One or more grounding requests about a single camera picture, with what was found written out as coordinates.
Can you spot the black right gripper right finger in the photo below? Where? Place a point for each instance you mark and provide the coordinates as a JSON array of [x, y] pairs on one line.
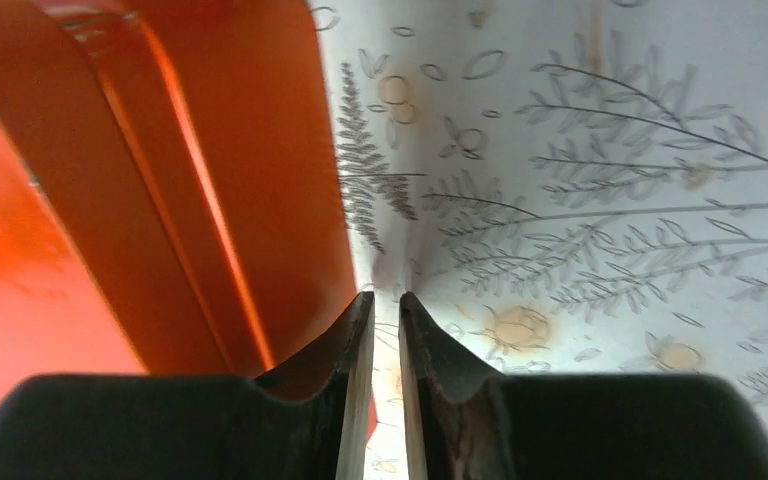
[[466, 420]]

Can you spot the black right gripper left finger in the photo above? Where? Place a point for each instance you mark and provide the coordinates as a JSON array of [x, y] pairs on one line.
[[308, 418]]

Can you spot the orange box lid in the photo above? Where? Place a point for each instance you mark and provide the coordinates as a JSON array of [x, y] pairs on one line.
[[169, 200]]

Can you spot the floral tablecloth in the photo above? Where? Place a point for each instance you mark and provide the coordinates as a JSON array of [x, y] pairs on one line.
[[568, 186]]

